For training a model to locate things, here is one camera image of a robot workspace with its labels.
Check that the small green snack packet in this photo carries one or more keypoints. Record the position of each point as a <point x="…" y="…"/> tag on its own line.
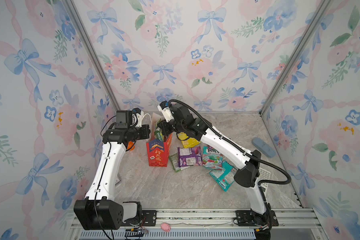
<point x="174" y="159"/>

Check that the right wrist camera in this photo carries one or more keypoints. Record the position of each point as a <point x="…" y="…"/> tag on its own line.
<point x="164" y="108"/>

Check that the green candy bag back side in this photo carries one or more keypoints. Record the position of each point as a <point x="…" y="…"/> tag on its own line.
<point x="158" y="132"/>

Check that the yellow snack packet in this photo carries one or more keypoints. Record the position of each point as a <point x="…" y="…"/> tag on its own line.
<point x="186" y="141"/>

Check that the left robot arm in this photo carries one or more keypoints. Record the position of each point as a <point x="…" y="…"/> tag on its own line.
<point x="98" y="210"/>

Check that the white calculator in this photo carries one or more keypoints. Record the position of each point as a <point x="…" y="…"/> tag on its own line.
<point x="264" y="175"/>

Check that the blue glasses case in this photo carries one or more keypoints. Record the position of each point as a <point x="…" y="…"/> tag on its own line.
<point x="264" y="147"/>

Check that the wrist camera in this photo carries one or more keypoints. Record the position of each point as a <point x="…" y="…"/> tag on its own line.
<point x="129" y="118"/>
<point x="164" y="108"/>

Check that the purple snack packet back side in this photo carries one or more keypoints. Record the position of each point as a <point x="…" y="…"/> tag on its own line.
<point x="189" y="157"/>

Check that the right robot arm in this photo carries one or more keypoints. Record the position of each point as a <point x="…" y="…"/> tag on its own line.
<point x="246" y="163"/>

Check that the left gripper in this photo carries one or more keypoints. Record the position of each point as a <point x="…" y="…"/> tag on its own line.
<point x="146" y="131"/>

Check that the red paper gift bag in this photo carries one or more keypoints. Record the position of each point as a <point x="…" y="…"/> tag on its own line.
<point x="158" y="152"/>

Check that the aluminium front rail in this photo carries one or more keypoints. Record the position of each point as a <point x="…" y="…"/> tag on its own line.
<point x="211" y="224"/>

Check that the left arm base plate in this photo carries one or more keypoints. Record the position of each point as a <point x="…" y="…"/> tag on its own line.
<point x="145" y="218"/>

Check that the teal Fox's mint blossom bag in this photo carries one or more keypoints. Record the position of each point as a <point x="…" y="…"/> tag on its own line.
<point x="212" y="159"/>

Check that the pink small toy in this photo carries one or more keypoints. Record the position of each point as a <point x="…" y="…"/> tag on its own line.
<point x="165" y="227"/>

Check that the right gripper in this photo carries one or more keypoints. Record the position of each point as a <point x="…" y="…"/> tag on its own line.
<point x="164" y="127"/>

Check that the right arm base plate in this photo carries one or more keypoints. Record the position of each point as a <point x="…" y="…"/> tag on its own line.
<point x="249" y="218"/>

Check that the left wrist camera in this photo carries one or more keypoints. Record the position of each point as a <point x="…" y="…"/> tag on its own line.
<point x="129" y="118"/>

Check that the orange plastic bottle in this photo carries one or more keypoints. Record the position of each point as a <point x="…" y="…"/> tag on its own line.
<point x="131" y="146"/>

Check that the teal candy bag back side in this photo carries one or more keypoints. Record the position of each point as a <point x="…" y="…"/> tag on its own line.
<point x="224" y="177"/>

